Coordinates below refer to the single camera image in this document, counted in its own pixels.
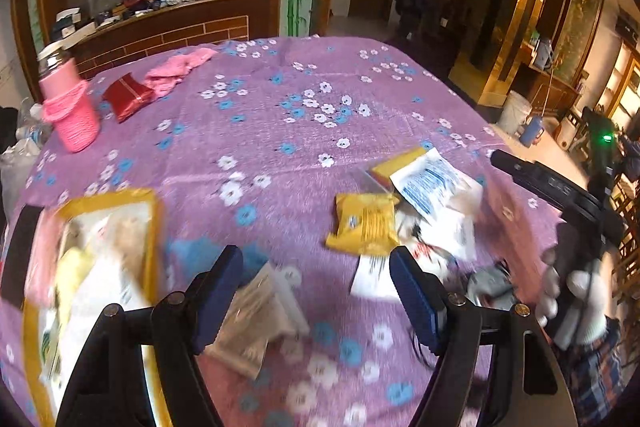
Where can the pink cloth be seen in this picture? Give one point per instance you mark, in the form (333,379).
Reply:
(170,72)

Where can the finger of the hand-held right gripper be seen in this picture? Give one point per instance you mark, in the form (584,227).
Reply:
(530,177)

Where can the dark jacket on post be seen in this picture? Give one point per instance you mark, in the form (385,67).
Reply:
(412,7)

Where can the foam box with yellow tape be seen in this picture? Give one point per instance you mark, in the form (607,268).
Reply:
(145,202)

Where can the white bucket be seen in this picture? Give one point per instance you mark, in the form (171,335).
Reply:
(515,112)

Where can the grey cloth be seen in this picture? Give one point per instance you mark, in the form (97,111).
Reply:
(490,287)

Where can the pink bottle with knitted sleeve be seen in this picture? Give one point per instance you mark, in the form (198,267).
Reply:
(70,117)

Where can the beige cloth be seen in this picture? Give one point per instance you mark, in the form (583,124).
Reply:
(260,322)

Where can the purple floral tablecloth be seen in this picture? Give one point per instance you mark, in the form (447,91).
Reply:
(300,157)

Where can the wooden side cabinet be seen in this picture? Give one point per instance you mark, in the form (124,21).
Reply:
(550,87)

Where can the blue cloth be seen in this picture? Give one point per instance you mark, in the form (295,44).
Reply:
(192,253)

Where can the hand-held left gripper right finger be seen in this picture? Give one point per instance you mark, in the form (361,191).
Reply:
(412,297)

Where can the person's right forearm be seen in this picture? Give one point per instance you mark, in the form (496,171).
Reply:
(595,382)

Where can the white blue print desiccant packet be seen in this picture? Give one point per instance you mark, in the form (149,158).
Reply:
(425,182)

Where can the wooden counter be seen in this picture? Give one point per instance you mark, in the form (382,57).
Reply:
(200,32)

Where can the person's right hand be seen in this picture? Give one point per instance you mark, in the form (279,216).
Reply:
(592,302)

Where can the black flat strip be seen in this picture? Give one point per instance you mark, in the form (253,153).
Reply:
(22,257)

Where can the white paper packet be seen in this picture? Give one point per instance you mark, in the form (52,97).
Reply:
(450,232)
(372,279)

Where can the yellow white packet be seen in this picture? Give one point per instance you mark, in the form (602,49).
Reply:
(387,169)

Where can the clear plastic bag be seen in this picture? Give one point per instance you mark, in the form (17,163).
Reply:
(22,147)

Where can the red pouch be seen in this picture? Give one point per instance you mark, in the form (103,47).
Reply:
(127,97)

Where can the yellow snack packet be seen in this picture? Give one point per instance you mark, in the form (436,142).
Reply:
(362,224)

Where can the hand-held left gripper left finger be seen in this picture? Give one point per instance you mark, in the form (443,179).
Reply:
(217,297)

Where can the blue jug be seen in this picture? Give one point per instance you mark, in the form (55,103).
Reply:
(546,53)

